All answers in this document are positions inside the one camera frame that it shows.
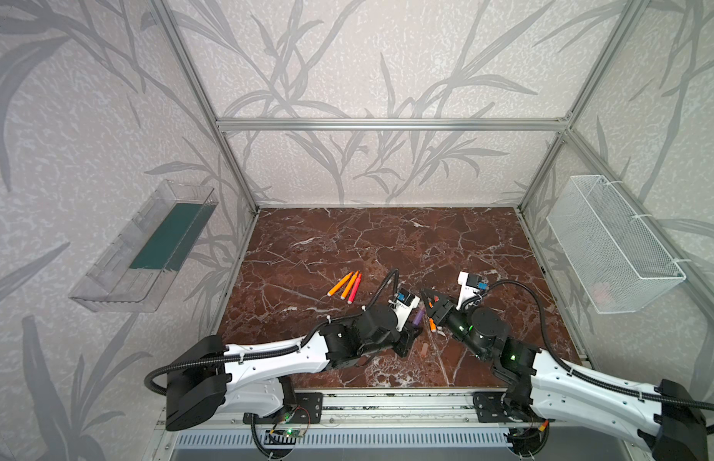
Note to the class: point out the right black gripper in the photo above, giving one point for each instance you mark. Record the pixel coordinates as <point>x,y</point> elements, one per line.
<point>441,310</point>

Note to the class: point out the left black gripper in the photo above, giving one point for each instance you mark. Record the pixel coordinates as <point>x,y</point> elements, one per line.
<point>407,335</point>

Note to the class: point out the purple marker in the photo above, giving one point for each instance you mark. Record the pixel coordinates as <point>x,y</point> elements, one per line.
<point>418,318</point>

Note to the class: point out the pink marker group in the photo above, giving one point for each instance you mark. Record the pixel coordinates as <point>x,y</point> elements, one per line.
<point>353,288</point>

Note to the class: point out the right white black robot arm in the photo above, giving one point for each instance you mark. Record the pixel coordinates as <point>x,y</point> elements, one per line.
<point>662,418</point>

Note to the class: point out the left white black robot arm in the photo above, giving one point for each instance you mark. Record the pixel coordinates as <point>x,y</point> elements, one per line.
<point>254,378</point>

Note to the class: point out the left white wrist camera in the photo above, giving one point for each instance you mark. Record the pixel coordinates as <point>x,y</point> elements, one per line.
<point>405,303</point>

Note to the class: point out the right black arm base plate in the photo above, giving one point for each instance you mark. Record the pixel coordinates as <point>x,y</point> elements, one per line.
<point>489,407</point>

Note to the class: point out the aluminium frame rail front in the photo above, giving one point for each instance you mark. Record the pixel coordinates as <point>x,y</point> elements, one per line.
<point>391,409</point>

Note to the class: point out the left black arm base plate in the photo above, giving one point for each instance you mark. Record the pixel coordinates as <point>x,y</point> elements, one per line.
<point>306,410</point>

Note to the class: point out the white wire mesh basket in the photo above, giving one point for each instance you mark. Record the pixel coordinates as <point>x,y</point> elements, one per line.
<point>618,260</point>

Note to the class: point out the clear plastic wall bin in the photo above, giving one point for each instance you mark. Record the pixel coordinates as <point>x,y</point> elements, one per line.
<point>138,268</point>

